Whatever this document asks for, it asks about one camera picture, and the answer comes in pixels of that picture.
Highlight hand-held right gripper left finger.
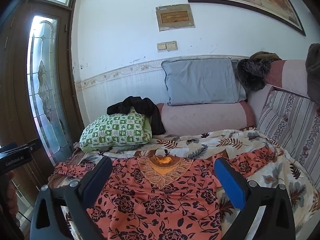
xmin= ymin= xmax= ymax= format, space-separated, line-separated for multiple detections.
xmin=29 ymin=156 xmax=113 ymax=240

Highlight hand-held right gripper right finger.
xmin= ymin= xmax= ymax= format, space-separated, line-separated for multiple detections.
xmin=214 ymin=157 xmax=297 ymax=240

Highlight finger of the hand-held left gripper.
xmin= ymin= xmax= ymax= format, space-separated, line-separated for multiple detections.
xmin=15 ymin=138 xmax=40 ymax=153

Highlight orange floral dress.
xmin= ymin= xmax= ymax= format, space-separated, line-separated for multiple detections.
xmin=54 ymin=146 xmax=284 ymax=240

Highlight leaf print blanket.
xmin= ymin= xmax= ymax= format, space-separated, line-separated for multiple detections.
xmin=47 ymin=129 xmax=320 ymax=240

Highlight green checkered pillow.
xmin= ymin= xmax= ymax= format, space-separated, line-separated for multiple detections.
xmin=79 ymin=107 xmax=153 ymax=152

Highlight wooden door with stained glass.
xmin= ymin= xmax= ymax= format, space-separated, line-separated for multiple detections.
xmin=0 ymin=0 xmax=85 ymax=240

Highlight pink bolster cushion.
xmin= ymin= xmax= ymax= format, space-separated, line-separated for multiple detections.
xmin=156 ymin=101 xmax=256 ymax=137

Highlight striped floral cushion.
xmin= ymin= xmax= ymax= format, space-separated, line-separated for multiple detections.
xmin=257 ymin=90 xmax=320 ymax=188

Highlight black garment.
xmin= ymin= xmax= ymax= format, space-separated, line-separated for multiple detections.
xmin=107 ymin=96 xmax=166 ymax=136

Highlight blue grey pillow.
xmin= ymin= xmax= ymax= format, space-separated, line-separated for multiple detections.
xmin=161 ymin=58 xmax=247 ymax=106

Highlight dark furry cushion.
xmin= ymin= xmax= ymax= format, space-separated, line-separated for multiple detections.
xmin=236 ymin=58 xmax=272 ymax=92

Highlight pink sofa back cushion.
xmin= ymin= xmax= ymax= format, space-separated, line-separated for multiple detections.
xmin=246 ymin=59 xmax=312 ymax=130

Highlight olive cloth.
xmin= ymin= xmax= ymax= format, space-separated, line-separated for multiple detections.
xmin=250 ymin=51 xmax=282 ymax=62

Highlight dark grey cloth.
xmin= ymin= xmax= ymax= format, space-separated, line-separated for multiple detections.
xmin=305 ymin=43 xmax=320 ymax=98

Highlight small framed picture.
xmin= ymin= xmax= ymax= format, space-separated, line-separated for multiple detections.
xmin=155 ymin=4 xmax=195 ymax=32

